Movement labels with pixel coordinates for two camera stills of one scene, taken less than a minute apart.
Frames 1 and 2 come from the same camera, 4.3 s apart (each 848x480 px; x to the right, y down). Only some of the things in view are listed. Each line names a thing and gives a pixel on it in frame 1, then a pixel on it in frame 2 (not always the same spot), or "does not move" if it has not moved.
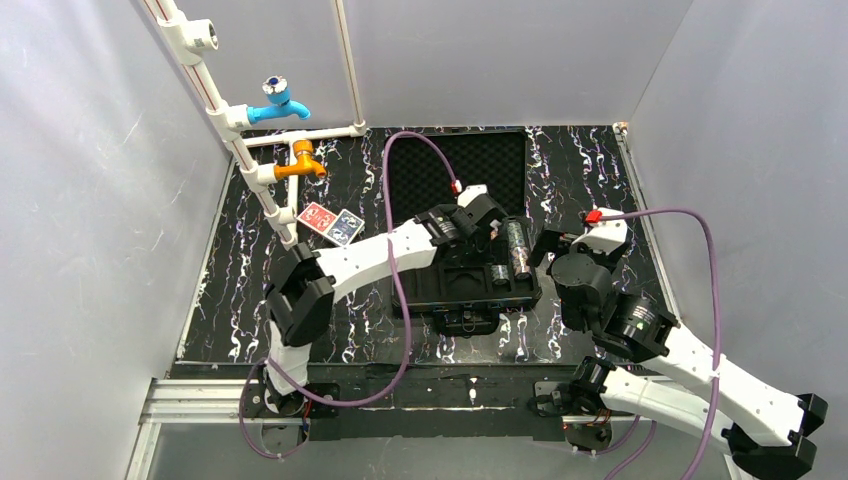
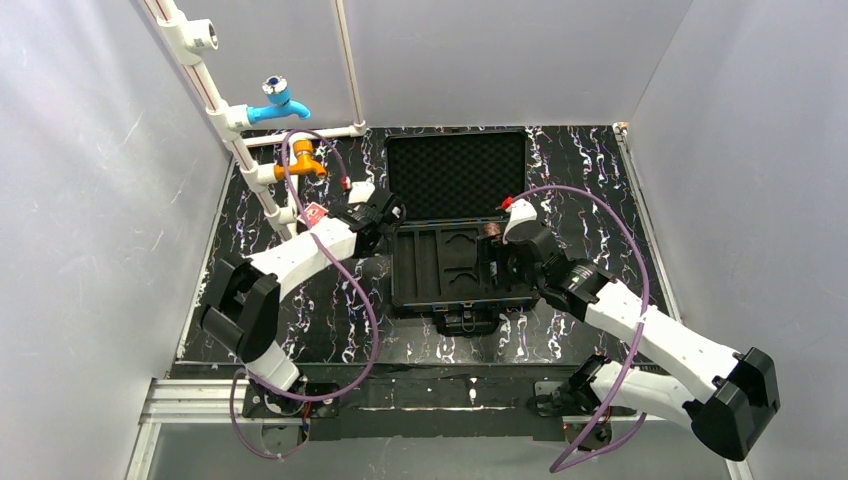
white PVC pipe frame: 180,39 does not move
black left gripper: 494,221 -> 387,216
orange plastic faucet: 303,150 does not move
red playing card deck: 317,217 does not move
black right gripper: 549,244 -> 506,266
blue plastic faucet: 277,91 does not move
